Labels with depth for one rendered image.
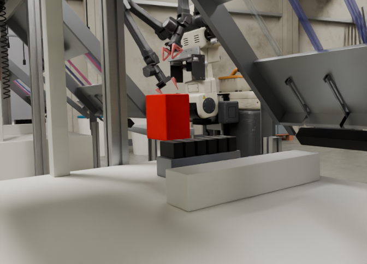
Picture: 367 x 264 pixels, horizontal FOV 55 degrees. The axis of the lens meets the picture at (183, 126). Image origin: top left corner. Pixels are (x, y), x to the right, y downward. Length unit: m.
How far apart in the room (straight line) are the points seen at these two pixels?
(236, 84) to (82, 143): 1.30
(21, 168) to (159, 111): 0.59
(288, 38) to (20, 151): 6.85
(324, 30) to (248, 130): 6.69
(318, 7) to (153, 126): 7.79
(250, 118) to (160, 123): 1.19
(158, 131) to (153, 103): 0.10
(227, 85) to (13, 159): 1.58
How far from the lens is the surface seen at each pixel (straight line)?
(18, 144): 1.47
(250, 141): 2.35
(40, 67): 1.45
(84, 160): 1.55
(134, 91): 1.63
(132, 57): 6.47
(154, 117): 1.25
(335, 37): 9.08
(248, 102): 2.34
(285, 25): 7.87
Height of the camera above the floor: 0.75
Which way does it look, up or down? 4 degrees down
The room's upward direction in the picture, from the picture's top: 1 degrees counter-clockwise
